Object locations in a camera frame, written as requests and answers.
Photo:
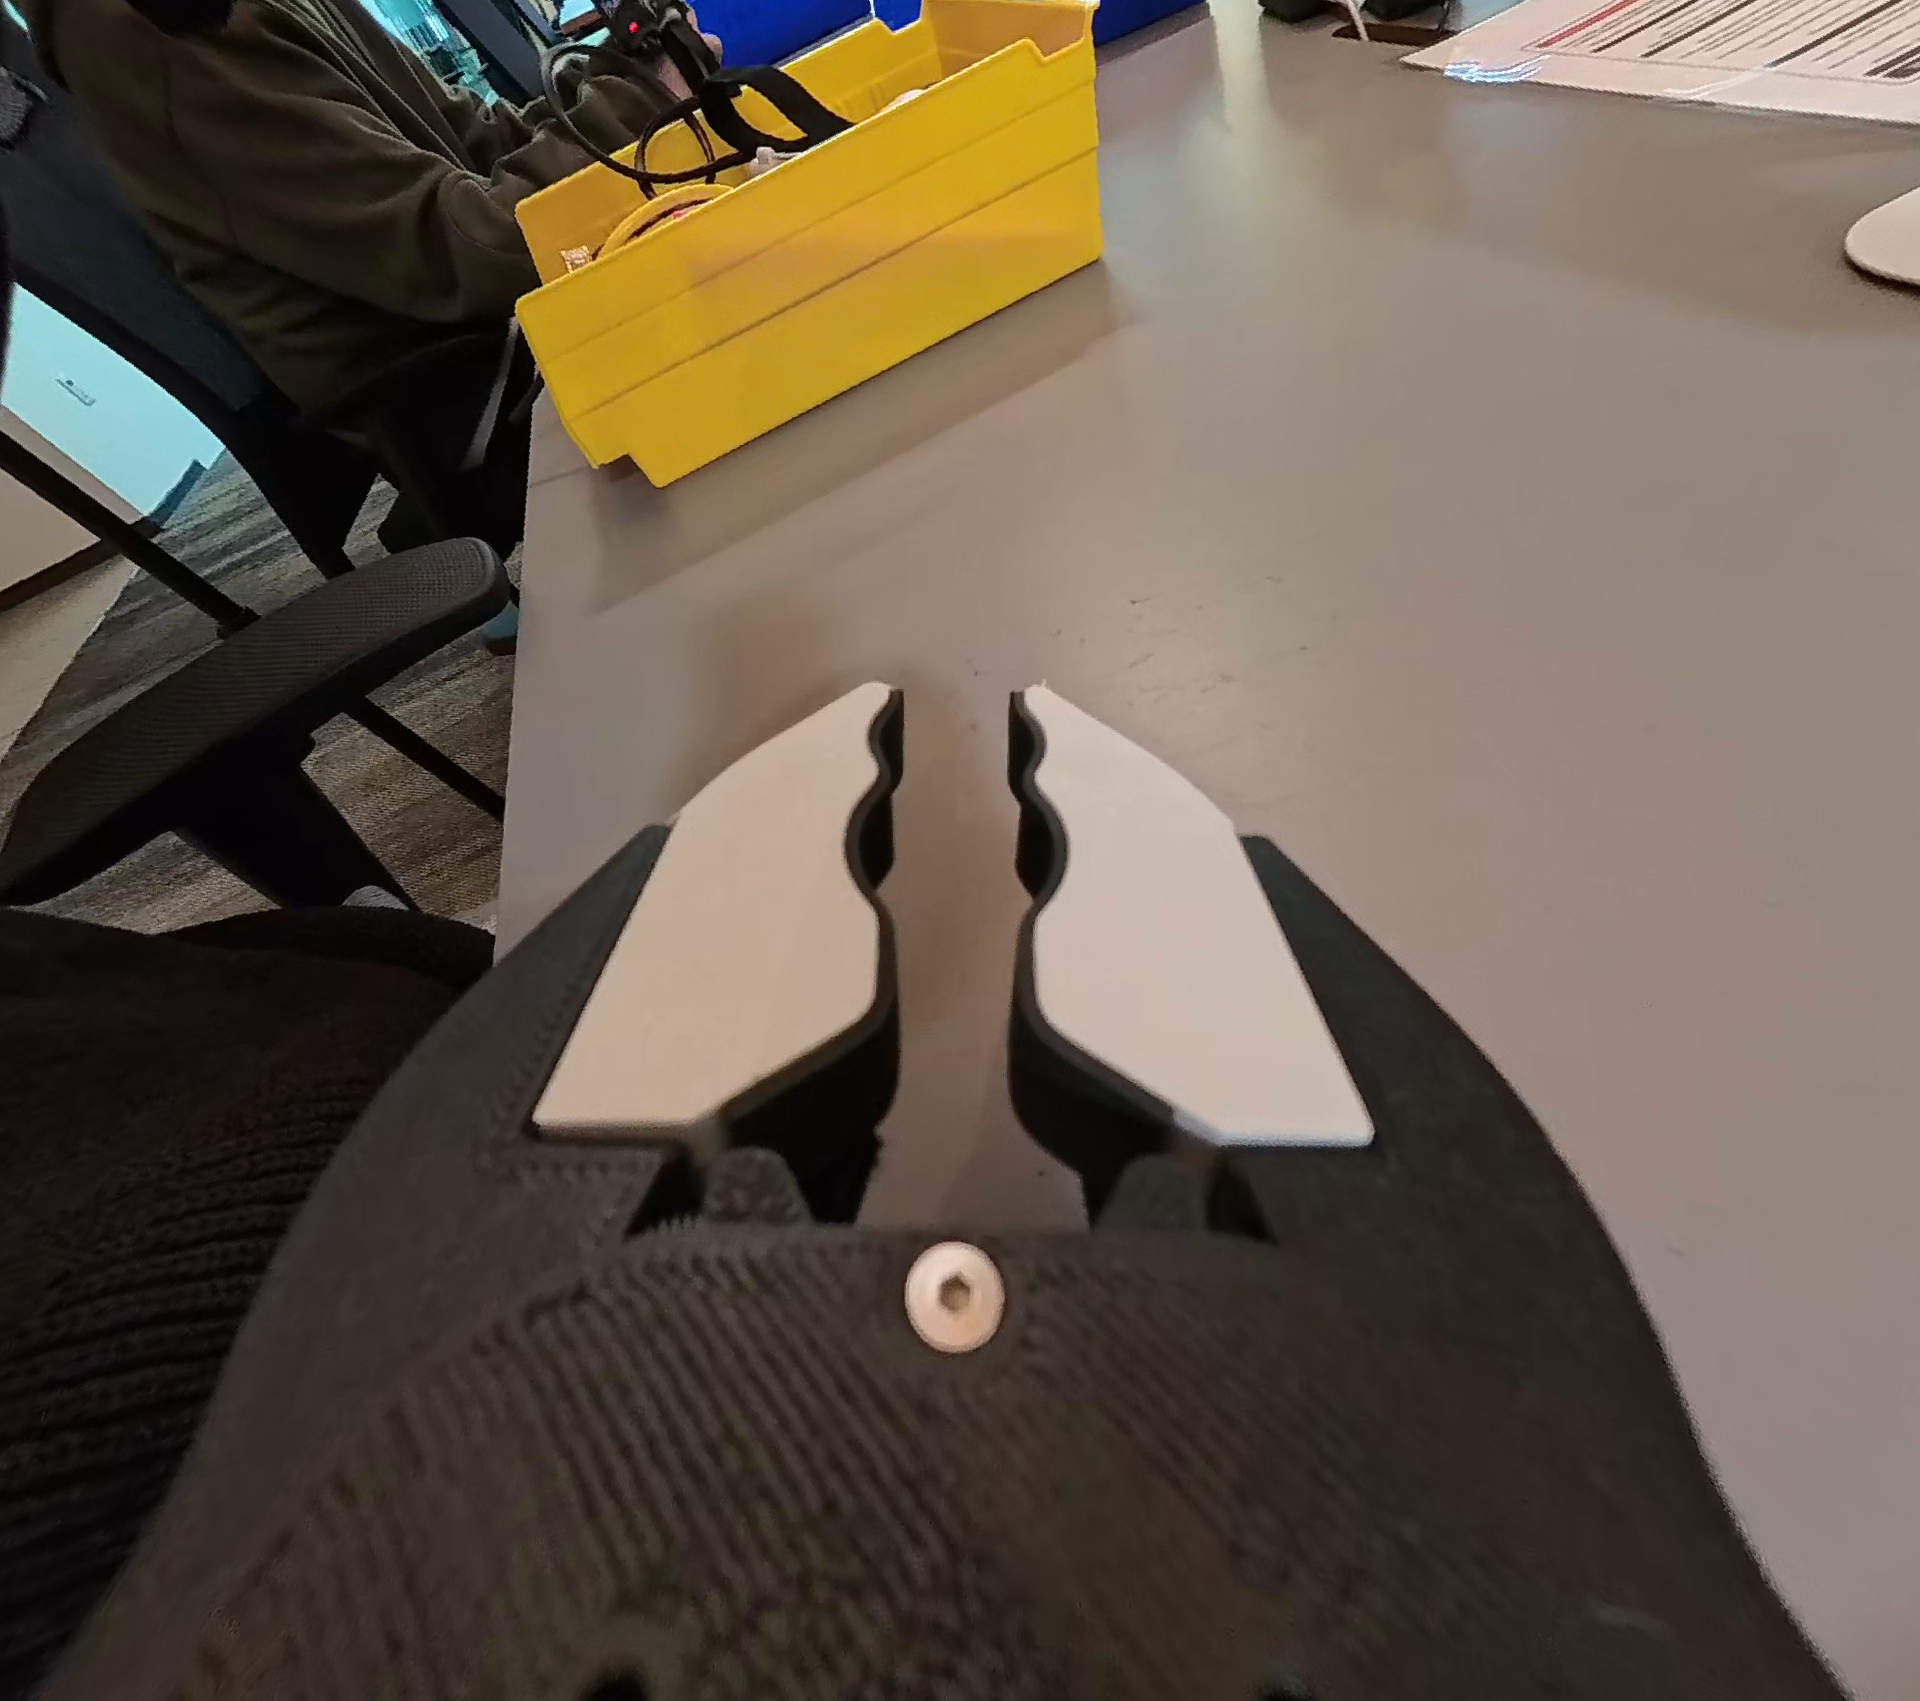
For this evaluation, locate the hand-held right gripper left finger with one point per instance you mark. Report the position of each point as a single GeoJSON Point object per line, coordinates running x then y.
{"type": "Point", "coordinates": [734, 967]}

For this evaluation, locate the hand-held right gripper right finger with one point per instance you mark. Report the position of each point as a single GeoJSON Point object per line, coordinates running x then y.
{"type": "Point", "coordinates": [1184, 981]}

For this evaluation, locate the yellow plastic bin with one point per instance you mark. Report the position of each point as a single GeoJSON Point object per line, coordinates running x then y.
{"type": "Point", "coordinates": [840, 261]}

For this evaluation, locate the black office chair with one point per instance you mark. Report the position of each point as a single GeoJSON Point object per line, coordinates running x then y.
{"type": "Point", "coordinates": [254, 696]}

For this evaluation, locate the person's dark sweater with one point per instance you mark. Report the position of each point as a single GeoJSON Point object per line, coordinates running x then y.
{"type": "Point", "coordinates": [150, 1206]}

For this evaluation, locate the yellow tape roll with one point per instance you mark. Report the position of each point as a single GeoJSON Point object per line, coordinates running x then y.
{"type": "Point", "coordinates": [674, 209]}

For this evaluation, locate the dark office chair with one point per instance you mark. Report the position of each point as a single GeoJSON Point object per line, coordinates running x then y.
{"type": "Point", "coordinates": [121, 277]}

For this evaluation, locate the printed paper sheet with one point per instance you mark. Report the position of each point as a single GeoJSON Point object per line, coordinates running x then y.
{"type": "Point", "coordinates": [1694, 7]}

